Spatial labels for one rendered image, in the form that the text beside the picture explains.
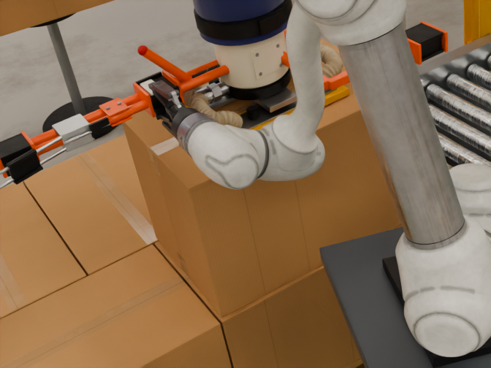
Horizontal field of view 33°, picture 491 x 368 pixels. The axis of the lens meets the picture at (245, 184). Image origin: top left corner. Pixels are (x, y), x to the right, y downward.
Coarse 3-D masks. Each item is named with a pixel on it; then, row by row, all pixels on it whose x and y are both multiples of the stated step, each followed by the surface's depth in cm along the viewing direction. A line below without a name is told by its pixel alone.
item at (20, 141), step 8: (16, 136) 182; (24, 136) 181; (0, 144) 180; (8, 144) 179; (16, 144) 179; (24, 144) 178; (32, 144) 178; (0, 152) 177; (8, 152) 177; (16, 152) 177; (24, 152) 177; (0, 160) 176; (8, 160) 176; (0, 168) 176; (8, 176) 178
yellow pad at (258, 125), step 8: (336, 88) 201; (344, 88) 201; (328, 96) 199; (336, 96) 200; (344, 96) 201; (288, 104) 198; (296, 104) 198; (248, 112) 194; (256, 112) 194; (264, 112) 197; (272, 112) 197; (280, 112) 196; (288, 112) 196; (248, 120) 195; (256, 120) 195; (264, 120) 194; (272, 120) 195; (248, 128) 193; (256, 128) 193
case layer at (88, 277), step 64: (0, 192) 267; (64, 192) 261; (128, 192) 256; (0, 256) 240; (64, 256) 235; (128, 256) 231; (0, 320) 218; (64, 320) 214; (128, 320) 210; (192, 320) 206; (256, 320) 210; (320, 320) 223
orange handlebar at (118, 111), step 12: (216, 60) 198; (288, 60) 192; (192, 72) 195; (216, 72) 193; (228, 72) 195; (180, 84) 191; (192, 84) 191; (324, 84) 181; (336, 84) 181; (132, 96) 190; (108, 108) 186; (120, 108) 186; (132, 108) 186; (144, 108) 188; (96, 120) 184; (120, 120) 187; (48, 132) 184; (36, 144) 183; (60, 144) 181
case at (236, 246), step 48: (336, 48) 223; (144, 144) 201; (336, 144) 198; (144, 192) 224; (192, 192) 183; (240, 192) 190; (288, 192) 197; (336, 192) 205; (384, 192) 213; (192, 240) 198; (240, 240) 196; (288, 240) 204; (336, 240) 213; (240, 288) 204
